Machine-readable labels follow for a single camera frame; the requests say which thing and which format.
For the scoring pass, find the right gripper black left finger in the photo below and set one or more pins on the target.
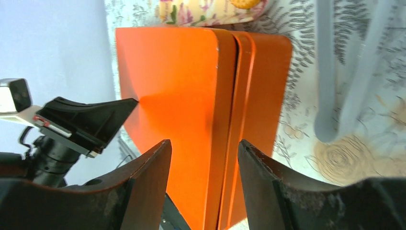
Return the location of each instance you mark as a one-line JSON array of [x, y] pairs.
[[130, 197]]

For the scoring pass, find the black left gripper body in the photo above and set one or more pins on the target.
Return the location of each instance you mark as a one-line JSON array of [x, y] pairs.
[[57, 133]]

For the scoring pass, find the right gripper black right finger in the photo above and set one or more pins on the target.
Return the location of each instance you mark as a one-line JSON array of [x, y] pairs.
[[280, 198]]

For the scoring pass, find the orange box lid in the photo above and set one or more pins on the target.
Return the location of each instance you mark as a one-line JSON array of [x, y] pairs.
[[183, 78]]

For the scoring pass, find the orange cookie box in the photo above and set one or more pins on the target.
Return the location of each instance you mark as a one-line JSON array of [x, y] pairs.
[[263, 62]]

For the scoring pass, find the floral cookie tray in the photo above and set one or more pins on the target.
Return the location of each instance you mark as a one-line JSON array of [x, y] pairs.
[[203, 13]]

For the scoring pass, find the floral table mat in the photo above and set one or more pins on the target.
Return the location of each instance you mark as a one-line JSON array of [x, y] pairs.
[[377, 145]]

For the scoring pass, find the round golden biscuit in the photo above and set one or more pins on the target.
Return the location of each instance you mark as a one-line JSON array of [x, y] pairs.
[[245, 4]]

